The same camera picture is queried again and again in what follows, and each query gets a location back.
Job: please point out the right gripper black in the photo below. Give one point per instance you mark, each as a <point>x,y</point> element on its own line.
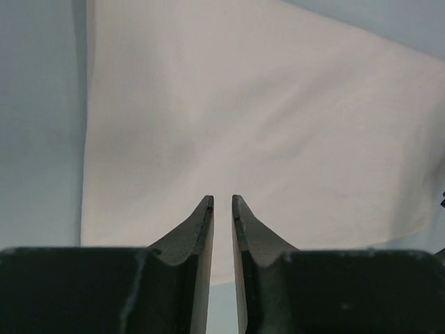
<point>443,202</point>

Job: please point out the white cloth napkin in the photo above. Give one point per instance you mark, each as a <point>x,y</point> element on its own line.
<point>334,136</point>

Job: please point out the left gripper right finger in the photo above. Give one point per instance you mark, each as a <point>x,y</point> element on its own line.
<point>281,289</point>

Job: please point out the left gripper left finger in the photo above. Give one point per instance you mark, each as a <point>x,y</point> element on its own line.
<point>161,288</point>

